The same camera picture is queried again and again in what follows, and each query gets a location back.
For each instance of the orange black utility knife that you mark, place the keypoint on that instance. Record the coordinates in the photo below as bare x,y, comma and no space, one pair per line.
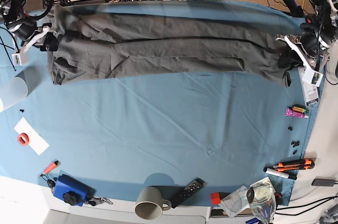
302,164

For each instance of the frosted plastic cup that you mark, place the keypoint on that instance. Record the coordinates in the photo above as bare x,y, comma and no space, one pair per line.
13,92

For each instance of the folded clear plastic bag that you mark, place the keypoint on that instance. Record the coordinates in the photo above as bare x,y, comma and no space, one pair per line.
236,202

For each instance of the blue black clamp tool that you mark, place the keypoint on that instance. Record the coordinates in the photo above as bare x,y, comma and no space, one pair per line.
295,10

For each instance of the black power adapter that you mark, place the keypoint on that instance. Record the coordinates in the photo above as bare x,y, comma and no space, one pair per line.
324,182

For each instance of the orange marker pen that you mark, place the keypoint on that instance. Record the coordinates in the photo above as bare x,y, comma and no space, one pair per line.
51,166

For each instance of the clear wine glass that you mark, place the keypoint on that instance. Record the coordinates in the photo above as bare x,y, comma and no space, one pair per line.
262,201

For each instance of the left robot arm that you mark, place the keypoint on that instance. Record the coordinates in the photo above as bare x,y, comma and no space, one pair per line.
319,31

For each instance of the black remote control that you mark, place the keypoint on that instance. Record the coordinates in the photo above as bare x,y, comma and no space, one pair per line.
183,194

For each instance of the red cube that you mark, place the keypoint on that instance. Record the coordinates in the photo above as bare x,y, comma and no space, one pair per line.
215,198

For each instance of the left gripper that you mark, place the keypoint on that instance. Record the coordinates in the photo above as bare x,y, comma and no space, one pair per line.
312,47

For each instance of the yellow green battery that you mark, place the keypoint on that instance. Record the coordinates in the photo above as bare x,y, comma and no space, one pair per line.
299,109

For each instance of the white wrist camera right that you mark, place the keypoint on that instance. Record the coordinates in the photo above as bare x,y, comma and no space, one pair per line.
19,59

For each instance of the metal keys carabiner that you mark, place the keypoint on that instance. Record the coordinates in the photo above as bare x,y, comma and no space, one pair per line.
95,201

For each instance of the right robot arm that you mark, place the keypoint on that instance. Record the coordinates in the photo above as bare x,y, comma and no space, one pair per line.
13,10

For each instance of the blue block with black knob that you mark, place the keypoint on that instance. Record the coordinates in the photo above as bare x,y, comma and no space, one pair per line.
70,191

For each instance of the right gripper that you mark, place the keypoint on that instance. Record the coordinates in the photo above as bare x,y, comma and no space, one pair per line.
42,37

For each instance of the grey T-shirt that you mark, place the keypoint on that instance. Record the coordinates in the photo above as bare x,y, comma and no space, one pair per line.
107,45

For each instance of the purple glue tube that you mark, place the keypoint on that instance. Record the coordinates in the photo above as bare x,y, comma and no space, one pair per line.
292,113

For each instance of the beige ceramic mug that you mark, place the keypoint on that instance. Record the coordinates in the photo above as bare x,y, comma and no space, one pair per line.
150,204

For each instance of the white black marker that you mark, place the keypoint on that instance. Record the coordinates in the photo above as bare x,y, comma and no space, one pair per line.
279,174

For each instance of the blue table cloth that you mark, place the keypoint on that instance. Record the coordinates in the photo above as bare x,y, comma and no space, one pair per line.
119,135

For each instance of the black zip tie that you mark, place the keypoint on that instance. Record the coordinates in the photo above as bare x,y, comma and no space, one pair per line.
7,53

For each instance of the white paper sheet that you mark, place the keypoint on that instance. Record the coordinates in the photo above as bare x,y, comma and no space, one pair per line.
37,143

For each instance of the white labelled package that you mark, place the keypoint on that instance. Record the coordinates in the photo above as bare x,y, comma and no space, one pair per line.
310,92

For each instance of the orange tape roll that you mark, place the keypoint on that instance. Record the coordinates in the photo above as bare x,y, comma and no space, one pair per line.
23,139

